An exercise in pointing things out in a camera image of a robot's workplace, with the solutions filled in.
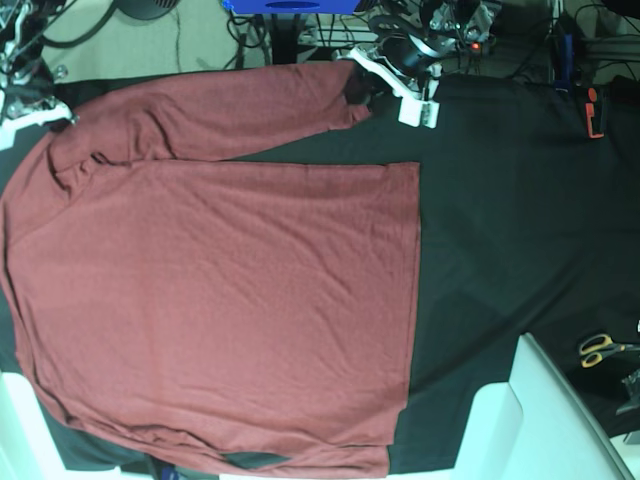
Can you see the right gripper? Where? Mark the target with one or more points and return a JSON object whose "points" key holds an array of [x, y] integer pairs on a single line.
{"points": [[28, 86]]}

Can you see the blue plastic bin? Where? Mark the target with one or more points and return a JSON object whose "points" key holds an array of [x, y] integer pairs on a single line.
{"points": [[249, 7]]}

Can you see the black table cloth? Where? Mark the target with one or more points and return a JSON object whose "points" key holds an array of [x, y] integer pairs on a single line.
{"points": [[526, 225]]}

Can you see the white power strip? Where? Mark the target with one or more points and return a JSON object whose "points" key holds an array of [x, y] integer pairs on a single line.
{"points": [[339, 35]]}

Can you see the orange black clamp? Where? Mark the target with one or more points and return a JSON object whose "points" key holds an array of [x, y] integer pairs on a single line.
{"points": [[596, 112]]}

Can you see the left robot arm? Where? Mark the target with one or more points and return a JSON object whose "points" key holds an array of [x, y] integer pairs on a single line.
{"points": [[468, 22]]}

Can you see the yellow handled scissors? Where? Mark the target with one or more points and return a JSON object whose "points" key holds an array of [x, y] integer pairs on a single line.
{"points": [[599, 347]]}

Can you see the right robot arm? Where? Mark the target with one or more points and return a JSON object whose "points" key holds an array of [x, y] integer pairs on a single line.
{"points": [[23, 24]]}

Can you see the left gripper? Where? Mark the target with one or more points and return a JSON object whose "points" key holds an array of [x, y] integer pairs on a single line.
{"points": [[409, 55]]}

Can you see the blue orange clamp bottom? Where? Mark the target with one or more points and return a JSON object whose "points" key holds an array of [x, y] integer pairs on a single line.
{"points": [[161, 470]]}

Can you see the black table leg post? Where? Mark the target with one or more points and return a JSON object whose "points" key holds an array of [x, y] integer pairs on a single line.
{"points": [[284, 32]]}

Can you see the maroon long-sleeve T-shirt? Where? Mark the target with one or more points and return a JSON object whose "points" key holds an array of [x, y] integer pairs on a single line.
{"points": [[170, 295]]}

